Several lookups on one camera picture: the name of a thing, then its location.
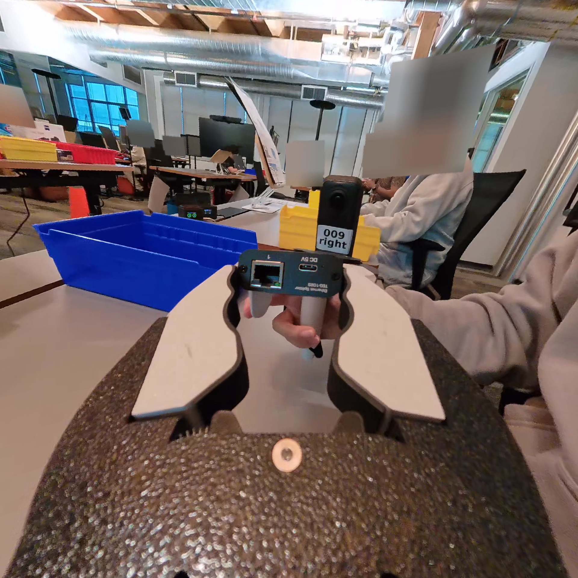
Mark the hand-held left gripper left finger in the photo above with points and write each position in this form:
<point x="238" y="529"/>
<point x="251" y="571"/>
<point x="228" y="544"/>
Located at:
<point x="189" y="352"/>

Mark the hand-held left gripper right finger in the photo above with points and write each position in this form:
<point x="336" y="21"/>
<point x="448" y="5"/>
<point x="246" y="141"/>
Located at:
<point x="384" y="352"/>

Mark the black ethernet splitter box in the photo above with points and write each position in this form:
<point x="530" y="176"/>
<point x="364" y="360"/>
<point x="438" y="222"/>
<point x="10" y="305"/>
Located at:
<point x="311" y="275"/>

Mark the person's right forearm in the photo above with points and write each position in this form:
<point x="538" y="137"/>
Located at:
<point x="487" y="325"/>

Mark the grey desk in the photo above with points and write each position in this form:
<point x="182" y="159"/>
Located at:
<point x="67" y="361"/>

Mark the person's right hand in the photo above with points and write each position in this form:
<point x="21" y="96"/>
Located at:
<point x="289" y="327"/>

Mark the yellow plastic bin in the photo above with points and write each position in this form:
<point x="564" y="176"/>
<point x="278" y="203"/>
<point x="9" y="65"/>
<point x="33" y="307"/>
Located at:
<point x="298" y="230"/>

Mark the printed instruction sheet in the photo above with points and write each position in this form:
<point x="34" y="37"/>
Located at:
<point x="273" y="158"/>

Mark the black floor lamp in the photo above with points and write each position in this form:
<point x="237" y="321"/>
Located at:
<point x="321" y="117"/>

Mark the blue plastic bin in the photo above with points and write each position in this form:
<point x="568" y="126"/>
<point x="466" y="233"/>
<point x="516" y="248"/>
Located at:
<point x="135" y="266"/>

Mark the black computer monitor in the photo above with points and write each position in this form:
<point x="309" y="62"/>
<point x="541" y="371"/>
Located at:
<point x="225" y="137"/>

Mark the black office chair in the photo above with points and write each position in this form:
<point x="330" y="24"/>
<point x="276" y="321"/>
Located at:
<point x="483" y="212"/>

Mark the black device with green lights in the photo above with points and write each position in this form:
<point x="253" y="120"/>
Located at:
<point x="197" y="211"/>

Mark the orange cone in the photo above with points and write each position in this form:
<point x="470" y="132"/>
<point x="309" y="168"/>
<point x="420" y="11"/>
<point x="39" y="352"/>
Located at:
<point x="79" y="203"/>

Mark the person's torso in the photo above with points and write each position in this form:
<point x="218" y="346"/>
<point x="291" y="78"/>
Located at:
<point x="551" y="451"/>

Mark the long red storage bin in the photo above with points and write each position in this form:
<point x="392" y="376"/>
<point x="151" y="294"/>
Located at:
<point x="86" y="154"/>

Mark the wooden work table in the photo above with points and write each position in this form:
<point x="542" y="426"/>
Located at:
<point x="54" y="169"/>

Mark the long yellow storage bin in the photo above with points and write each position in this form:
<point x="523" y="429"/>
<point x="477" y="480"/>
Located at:
<point x="27" y="149"/>

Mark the silver air duct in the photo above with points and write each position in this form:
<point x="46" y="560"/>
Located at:
<point x="225" y="43"/>

